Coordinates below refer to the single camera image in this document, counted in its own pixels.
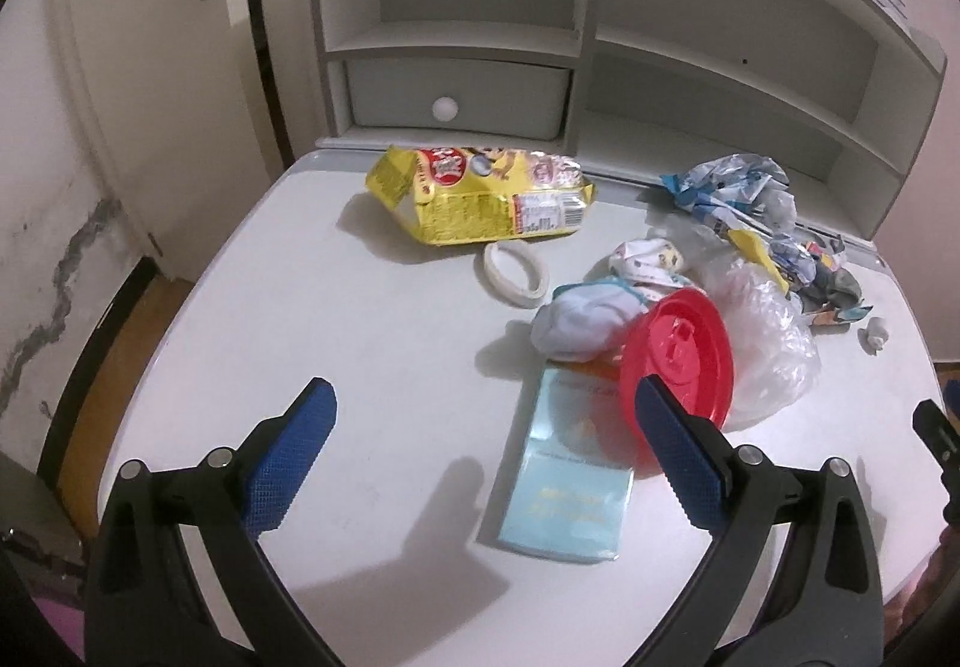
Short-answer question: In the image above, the small white cap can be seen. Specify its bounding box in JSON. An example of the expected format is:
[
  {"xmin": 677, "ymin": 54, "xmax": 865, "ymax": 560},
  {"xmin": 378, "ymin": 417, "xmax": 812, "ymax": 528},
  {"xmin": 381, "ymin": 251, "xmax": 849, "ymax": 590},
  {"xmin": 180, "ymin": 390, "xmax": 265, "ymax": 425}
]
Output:
[{"xmin": 859, "ymin": 316, "xmax": 890, "ymax": 355}]

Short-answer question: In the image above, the small torn wrapper piece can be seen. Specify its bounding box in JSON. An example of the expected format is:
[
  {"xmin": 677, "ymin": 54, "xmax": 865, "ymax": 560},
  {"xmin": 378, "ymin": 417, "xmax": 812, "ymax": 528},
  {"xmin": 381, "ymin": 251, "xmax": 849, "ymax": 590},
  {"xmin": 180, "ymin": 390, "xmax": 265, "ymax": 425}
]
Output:
[{"xmin": 807, "ymin": 304, "xmax": 872, "ymax": 329}]

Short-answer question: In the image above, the clear plastic bag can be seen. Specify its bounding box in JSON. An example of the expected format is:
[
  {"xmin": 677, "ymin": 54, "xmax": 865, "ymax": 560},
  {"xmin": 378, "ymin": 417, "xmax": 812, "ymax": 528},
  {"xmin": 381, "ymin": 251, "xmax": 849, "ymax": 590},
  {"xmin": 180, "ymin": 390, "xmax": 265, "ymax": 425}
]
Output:
[{"xmin": 672, "ymin": 218, "xmax": 822, "ymax": 431}]

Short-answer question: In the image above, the red plastic lid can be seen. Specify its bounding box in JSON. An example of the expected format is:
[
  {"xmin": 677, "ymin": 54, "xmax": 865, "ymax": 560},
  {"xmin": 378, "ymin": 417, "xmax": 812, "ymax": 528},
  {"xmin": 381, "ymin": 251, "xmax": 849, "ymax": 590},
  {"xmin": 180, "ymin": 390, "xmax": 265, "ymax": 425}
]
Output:
[{"xmin": 619, "ymin": 288, "xmax": 734, "ymax": 474}]

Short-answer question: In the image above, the light blue booklet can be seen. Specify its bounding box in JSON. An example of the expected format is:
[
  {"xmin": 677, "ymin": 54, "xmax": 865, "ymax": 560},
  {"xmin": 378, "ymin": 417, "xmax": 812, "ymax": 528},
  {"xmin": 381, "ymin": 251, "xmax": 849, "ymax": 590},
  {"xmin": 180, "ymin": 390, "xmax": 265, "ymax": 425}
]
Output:
[{"xmin": 494, "ymin": 363, "xmax": 638, "ymax": 564}]

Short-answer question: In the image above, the crumpled blue white wrapper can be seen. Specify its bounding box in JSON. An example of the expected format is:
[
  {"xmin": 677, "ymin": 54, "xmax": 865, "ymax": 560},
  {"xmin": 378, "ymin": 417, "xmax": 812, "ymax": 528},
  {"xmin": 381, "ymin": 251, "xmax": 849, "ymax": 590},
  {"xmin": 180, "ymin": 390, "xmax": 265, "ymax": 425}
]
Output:
[{"xmin": 659, "ymin": 151, "xmax": 864, "ymax": 324}]

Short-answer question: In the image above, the patterned white cloth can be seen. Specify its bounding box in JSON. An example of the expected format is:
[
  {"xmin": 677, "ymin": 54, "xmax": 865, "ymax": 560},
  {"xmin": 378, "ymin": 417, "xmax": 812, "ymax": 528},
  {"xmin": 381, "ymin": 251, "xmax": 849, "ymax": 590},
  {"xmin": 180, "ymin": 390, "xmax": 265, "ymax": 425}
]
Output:
[{"xmin": 608, "ymin": 238, "xmax": 690, "ymax": 290}]

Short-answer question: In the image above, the white rolled sock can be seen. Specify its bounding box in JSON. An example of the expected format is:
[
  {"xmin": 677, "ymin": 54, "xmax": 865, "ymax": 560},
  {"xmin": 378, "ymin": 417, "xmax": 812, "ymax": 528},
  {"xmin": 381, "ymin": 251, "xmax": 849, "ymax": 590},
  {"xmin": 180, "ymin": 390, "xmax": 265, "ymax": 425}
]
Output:
[{"xmin": 530, "ymin": 280, "xmax": 649, "ymax": 363}]

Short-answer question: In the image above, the yellow snack bag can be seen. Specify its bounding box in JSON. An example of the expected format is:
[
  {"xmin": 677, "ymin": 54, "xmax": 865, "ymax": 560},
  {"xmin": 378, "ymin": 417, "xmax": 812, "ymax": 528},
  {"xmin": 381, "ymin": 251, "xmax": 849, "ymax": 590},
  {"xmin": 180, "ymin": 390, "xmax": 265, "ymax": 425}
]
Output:
[{"xmin": 366, "ymin": 145, "xmax": 596, "ymax": 247}]

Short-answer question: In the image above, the grey white desk hutch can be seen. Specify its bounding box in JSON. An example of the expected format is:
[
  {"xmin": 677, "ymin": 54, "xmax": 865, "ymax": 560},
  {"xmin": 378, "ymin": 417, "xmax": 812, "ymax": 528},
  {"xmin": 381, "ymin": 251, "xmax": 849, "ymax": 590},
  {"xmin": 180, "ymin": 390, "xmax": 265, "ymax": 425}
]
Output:
[{"xmin": 311, "ymin": 0, "xmax": 947, "ymax": 240}]

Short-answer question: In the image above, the white door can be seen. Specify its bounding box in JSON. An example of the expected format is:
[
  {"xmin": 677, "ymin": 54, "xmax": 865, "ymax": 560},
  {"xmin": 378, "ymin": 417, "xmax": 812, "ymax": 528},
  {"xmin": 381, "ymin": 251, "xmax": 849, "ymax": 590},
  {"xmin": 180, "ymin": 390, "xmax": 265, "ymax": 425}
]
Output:
[{"xmin": 53, "ymin": 0, "xmax": 291, "ymax": 282}]

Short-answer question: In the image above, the white drawer with knob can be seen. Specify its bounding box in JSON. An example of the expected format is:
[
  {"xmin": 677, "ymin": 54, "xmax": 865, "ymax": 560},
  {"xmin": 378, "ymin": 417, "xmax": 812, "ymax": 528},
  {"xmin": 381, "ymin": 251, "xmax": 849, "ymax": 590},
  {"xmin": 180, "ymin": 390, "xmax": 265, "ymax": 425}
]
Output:
[{"xmin": 347, "ymin": 57, "xmax": 569, "ymax": 140}]

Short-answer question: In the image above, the white tape ring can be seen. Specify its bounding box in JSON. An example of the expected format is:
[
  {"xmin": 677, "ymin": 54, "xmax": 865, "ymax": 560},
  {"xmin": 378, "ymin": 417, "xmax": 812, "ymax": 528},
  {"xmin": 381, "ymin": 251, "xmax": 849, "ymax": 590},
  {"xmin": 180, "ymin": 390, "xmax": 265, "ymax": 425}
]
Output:
[{"xmin": 481, "ymin": 239, "xmax": 552, "ymax": 310}]

